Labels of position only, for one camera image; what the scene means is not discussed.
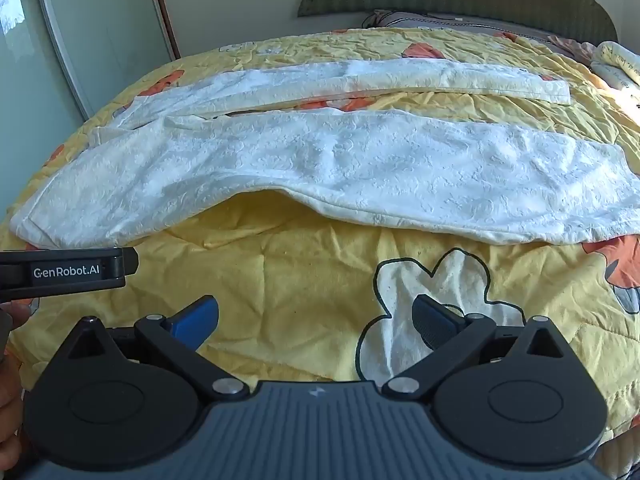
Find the white textured pants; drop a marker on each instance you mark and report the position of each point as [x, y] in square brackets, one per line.
[350, 170]

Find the yellow cartoon printed quilt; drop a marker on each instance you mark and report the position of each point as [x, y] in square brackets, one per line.
[280, 280]

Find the person's left hand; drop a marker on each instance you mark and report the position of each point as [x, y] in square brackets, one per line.
[11, 410]

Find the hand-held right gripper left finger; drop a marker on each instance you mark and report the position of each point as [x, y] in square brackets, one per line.
[196, 321]

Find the flower frosted glass door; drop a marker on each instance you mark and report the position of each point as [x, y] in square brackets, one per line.
[105, 25]

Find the plain glass sliding door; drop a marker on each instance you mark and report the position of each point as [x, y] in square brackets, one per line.
[30, 85]

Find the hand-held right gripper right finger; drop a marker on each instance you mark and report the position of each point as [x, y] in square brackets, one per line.
[429, 324]

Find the grey patterned pillow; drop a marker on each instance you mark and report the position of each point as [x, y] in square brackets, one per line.
[450, 19]

